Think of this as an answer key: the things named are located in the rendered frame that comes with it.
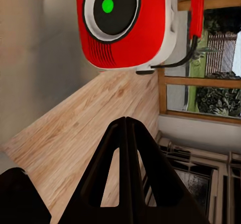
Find radio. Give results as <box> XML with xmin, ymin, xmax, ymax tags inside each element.
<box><xmin>76</xmin><ymin>0</ymin><xmax>204</xmax><ymax>75</ymax></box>

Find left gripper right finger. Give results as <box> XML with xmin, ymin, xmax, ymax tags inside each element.
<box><xmin>126</xmin><ymin>117</ymin><xmax>210</xmax><ymax>224</ymax></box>

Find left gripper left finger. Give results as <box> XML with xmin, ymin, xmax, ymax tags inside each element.
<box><xmin>58</xmin><ymin>117</ymin><xmax>134</xmax><ymax>224</ymax></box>

